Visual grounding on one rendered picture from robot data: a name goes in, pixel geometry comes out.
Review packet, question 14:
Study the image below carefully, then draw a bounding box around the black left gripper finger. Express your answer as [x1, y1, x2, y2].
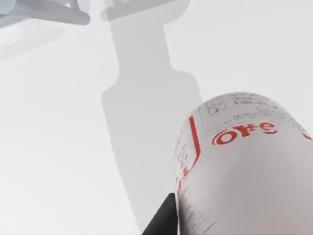
[141, 192, 178, 235]

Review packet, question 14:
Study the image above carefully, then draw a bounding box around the white and red can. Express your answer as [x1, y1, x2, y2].
[173, 92, 313, 235]

